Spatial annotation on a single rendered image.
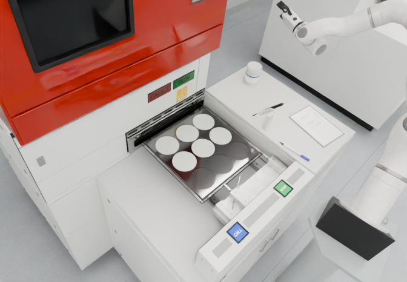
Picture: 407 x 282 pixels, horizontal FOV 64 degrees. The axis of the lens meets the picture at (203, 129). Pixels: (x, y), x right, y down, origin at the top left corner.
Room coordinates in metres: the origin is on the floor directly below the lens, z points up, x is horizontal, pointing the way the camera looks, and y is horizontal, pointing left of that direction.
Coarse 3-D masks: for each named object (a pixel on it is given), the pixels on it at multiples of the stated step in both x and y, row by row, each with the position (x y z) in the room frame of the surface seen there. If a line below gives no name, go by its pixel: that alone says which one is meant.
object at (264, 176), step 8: (264, 168) 0.83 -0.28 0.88; (272, 168) 0.83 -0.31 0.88; (256, 176) 0.78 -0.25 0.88; (264, 176) 0.79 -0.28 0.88; (272, 176) 0.79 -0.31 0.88; (248, 184) 0.74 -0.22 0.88; (256, 184) 0.74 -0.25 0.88; (264, 184) 0.75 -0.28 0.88; (248, 192) 0.70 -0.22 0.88; (256, 192) 0.70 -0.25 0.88; (224, 200) 0.64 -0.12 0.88; (232, 200) 0.65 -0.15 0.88; (240, 208) 0.62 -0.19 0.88; (216, 216) 0.58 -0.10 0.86; (224, 224) 0.56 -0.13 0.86
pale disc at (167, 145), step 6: (162, 138) 0.89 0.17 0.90; (168, 138) 0.89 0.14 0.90; (174, 138) 0.90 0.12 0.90; (156, 144) 0.85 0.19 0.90; (162, 144) 0.85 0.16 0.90; (168, 144) 0.86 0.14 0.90; (174, 144) 0.86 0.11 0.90; (162, 150) 0.82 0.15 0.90; (168, 150) 0.83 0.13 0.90; (174, 150) 0.83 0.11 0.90
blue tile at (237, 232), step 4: (236, 224) 0.51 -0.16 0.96; (232, 228) 0.50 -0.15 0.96; (236, 228) 0.50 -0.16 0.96; (240, 228) 0.50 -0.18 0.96; (232, 232) 0.48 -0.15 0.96; (236, 232) 0.48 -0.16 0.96; (240, 232) 0.49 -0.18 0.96; (244, 232) 0.49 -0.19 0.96; (236, 236) 0.47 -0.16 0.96; (240, 236) 0.47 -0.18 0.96
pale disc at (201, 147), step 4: (196, 140) 0.90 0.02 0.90; (200, 140) 0.91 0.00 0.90; (204, 140) 0.91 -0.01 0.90; (208, 140) 0.91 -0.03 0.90; (192, 144) 0.88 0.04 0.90; (196, 144) 0.88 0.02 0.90; (200, 144) 0.89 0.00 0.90; (204, 144) 0.89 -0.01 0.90; (208, 144) 0.89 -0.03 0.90; (212, 144) 0.90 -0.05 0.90; (192, 148) 0.86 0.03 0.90; (196, 148) 0.86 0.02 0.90; (200, 148) 0.86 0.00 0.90; (204, 148) 0.87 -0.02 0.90; (208, 148) 0.87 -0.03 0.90; (212, 148) 0.87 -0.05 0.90; (196, 152) 0.84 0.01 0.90; (200, 152) 0.84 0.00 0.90; (204, 152) 0.84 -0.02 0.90; (208, 152) 0.85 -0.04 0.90; (212, 152) 0.85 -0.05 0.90; (200, 156) 0.82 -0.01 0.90; (204, 156) 0.82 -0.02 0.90; (208, 156) 0.83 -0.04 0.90
